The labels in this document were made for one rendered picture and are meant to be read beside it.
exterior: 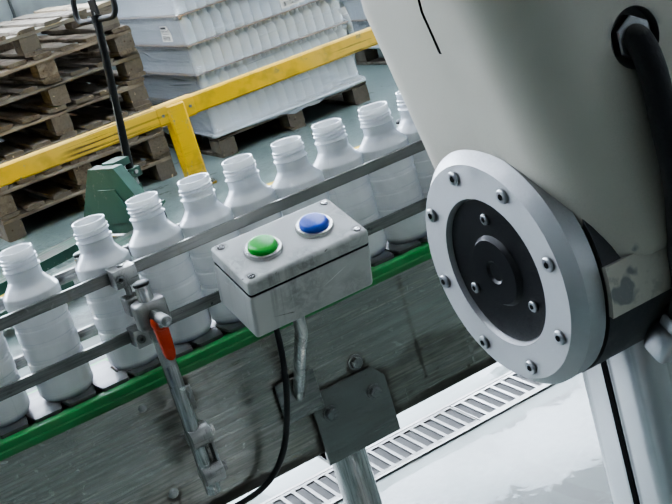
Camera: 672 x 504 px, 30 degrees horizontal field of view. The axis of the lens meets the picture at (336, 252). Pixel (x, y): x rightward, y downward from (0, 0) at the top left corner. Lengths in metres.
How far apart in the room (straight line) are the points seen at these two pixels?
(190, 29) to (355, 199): 5.62
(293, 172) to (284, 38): 5.86
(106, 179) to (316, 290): 4.54
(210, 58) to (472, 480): 4.45
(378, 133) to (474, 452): 1.76
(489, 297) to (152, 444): 0.63
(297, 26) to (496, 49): 6.62
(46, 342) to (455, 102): 0.69
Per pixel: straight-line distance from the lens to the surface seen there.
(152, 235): 1.36
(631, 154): 0.73
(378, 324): 1.45
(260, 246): 1.23
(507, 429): 3.19
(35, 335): 1.33
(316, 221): 1.25
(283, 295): 1.23
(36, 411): 1.36
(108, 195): 5.79
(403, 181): 1.47
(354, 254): 1.25
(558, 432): 3.12
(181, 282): 1.37
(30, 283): 1.32
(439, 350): 1.51
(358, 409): 1.46
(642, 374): 0.84
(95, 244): 1.34
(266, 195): 1.40
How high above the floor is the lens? 1.46
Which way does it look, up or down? 17 degrees down
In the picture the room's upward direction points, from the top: 17 degrees counter-clockwise
